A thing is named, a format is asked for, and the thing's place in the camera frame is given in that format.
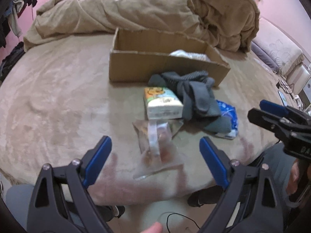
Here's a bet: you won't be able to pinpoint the clear bag of snacks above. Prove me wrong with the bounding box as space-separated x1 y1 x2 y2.
133 119 183 179

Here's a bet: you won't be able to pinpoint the grey knitted socks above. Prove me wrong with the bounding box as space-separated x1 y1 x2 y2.
148 70 231 134

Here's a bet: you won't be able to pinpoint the bag of cotton swabs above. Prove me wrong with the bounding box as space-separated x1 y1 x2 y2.
169 50 211 62

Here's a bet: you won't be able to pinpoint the person's right hand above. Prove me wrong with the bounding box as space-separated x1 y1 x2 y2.
286 159 301 195

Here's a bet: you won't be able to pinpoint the person's left hand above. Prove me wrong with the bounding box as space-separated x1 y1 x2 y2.
141 222 163 233

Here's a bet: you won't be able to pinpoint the black shoe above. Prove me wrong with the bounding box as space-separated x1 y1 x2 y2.
187 185 223 207

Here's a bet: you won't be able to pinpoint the blue plastic packet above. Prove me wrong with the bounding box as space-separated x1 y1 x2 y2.
215 100 238 140

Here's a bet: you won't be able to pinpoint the white embroidered pillow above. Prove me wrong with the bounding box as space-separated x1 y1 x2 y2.
252 18 304 77

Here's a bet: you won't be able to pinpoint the beige bed sheet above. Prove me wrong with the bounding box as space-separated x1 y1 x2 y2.
1 34 281 205

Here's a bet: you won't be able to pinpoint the cartoon tissue pack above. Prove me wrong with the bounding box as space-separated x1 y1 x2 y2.
144 87 183 120

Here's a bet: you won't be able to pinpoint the beige rumpled duvet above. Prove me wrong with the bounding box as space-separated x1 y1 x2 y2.
24 0 260 52

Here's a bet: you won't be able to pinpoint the brown cardboard box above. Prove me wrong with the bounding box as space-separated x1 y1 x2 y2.
109 28 230 86

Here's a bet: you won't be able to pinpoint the black bag on floor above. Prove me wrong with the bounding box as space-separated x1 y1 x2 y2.
0 42 25 82

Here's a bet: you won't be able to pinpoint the pile of dark clothes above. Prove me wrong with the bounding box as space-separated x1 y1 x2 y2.
1 0 38 48

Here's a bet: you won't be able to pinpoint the black cable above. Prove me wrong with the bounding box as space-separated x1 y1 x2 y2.
166 212 201 233

